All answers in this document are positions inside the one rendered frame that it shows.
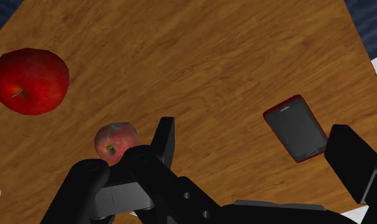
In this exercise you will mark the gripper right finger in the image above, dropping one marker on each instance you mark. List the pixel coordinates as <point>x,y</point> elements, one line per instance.
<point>355,161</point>

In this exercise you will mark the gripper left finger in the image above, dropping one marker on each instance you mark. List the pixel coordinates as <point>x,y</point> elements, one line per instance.
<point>144,173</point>

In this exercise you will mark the small pale red apple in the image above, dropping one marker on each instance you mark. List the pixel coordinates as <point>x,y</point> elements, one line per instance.
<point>113,139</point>

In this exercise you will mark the red-edged black phone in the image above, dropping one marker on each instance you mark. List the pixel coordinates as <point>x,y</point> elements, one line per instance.
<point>295,128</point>

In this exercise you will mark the large dark red apple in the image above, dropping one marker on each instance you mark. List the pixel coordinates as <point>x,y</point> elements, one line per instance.
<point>30,81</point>

